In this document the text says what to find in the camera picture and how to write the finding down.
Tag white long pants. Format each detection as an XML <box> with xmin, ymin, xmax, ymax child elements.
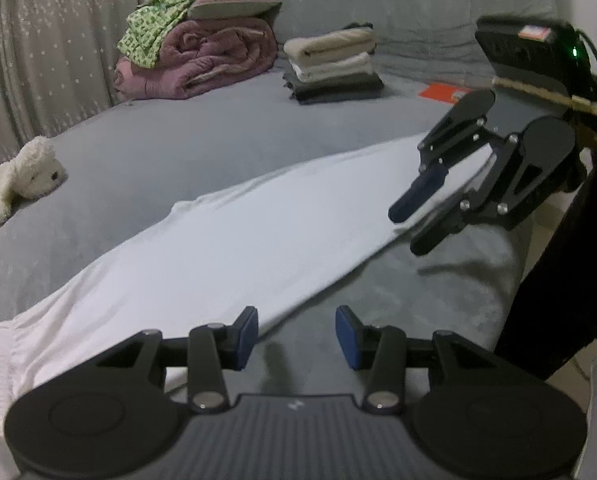
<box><xmin>0</xmin><ymin>130</ymin><xmax>494</xmax><ymax>441</ymax></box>

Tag grey dotted curtain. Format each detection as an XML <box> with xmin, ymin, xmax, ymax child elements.
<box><xmin>0</xmin><ymin>0</ymin><xmax>152</xmax><ymax>181</ymax></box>

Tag green patterned cloth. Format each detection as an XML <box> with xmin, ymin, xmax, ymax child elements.
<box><xmin>117</xmin><ymin>0</ymin><xmax>229</xmax><ymax>69</ymax></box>

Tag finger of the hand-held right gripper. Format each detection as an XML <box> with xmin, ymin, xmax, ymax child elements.
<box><xmin>409</xmin><ymin>157</ymin><xmax>547</xmax><ymax>257</ymax></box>
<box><xmin>389</xmin><ymin>112</ymin><xmax>519</xmax><ymax>224</ymax></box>

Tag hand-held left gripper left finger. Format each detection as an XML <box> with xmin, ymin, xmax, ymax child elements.
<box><xmin>96</xmin><ymin>306</ymin><xmax>259</xmax><ymax>413</ymax></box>

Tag grey quilted cover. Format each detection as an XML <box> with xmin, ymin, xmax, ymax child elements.
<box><xmin>241</xmin><ymin>0</ymin><xmax>572</xmax><ymax>88</ymax></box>

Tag stack of folded clothes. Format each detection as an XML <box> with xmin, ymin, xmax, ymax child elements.
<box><xmin>282</xmin><ymin>22</ymin><xmax>385</xmax><ymax>106</ymax></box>

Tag grey bed blanket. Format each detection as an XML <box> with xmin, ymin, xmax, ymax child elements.
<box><xmin>0</xmin><ymin>55</ymin><xmax>547</xmax><ymax>411</ymax></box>

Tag white stuffed toy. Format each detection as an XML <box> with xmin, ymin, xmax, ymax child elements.
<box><xmin>0</xmin><ymin>136</ymin><xmax>68</xmax><ymax>239</ymax></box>

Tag orange book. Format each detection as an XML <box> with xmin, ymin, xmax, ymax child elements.
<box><xmin>421</xmin><ymin>83</ymin><xmax>475</xmax><ymax>104</ymax></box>

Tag pink quilt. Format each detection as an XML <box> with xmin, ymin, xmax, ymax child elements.
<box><xmin>113</xmin><ymin>0</ymin><xmax>279</xmax><ymax>101</ymax></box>

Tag person's black clothing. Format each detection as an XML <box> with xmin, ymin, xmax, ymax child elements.
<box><xmin>493</xmin><ymin>125</ymin><xmax>597</xmax><ymax>382</ymax></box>

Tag grey pillow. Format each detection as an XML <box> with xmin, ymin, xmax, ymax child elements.
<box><xmin>188</xmin><ymin>0</ymin><xmax>284</xmax><ymax>21</ymax></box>

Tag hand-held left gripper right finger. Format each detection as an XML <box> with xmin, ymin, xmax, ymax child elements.
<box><xmin>335</xmin><ymin>305</ymin><xmax>484</xmax><ymax>416</ymax></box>

